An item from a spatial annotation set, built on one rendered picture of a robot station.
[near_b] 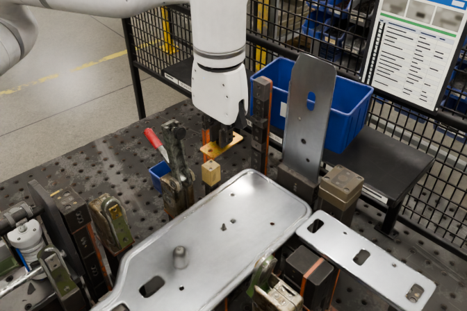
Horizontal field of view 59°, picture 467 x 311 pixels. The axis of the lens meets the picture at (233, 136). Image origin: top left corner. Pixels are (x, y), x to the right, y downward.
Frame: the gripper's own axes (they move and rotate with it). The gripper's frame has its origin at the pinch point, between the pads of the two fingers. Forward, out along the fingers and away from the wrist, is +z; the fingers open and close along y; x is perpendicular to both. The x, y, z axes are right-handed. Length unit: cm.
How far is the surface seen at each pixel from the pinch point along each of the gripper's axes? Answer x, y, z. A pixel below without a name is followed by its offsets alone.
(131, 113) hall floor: 83, -182, 128
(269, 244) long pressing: 4.1, 10.5, 27.7
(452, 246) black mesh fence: 55, 38, 51
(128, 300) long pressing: -25.4, -0.5, 27.7
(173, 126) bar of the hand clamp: 0.7, -16.0, 7.4
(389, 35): 54, 5, -3
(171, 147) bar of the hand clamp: -1.6, -14.4, 11.1
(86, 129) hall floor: 49, -189, 128
